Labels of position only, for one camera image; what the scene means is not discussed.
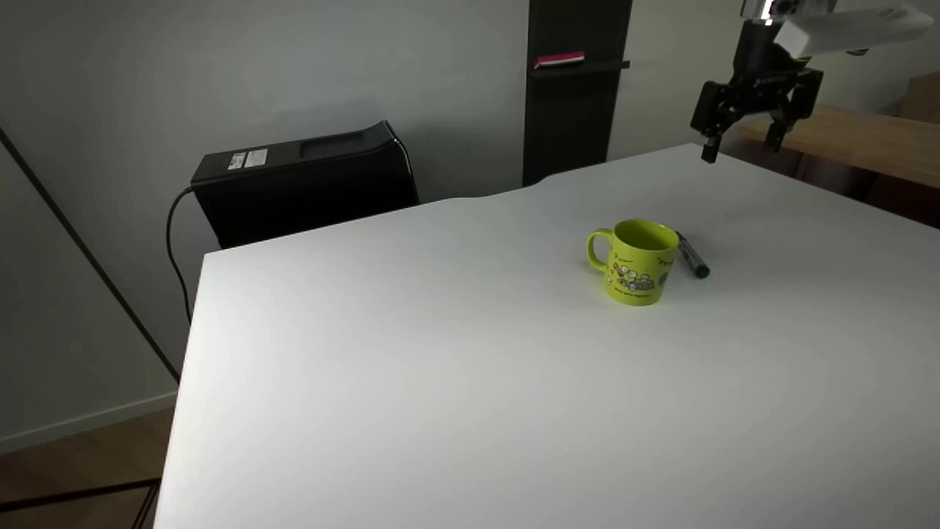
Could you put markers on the large black computer case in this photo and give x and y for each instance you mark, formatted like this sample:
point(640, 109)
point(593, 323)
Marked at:
point(304, 179)

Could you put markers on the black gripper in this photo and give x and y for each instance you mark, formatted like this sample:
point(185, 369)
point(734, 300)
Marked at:
point(758, 88)

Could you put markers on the tall black panel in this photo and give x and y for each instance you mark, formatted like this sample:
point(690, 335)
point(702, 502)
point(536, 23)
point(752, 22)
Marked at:
point(577, 88)

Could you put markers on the green printed mug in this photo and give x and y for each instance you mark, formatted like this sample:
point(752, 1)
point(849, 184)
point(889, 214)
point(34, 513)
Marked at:
point(639, 261)

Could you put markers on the light wooden table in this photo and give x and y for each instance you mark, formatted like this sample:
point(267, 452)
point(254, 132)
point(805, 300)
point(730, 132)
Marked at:
point(861, 141)

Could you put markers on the thin black diagonal pole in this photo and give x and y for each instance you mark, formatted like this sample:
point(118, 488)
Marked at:
point(90, 254)

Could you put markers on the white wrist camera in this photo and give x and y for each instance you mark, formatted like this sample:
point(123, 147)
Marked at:
point(792, 35)

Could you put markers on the pink label strip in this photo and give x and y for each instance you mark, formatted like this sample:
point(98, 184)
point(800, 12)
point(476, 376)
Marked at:
point(560, 59)

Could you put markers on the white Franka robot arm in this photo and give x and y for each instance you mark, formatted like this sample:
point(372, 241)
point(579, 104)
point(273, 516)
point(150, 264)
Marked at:
point(861, 23)

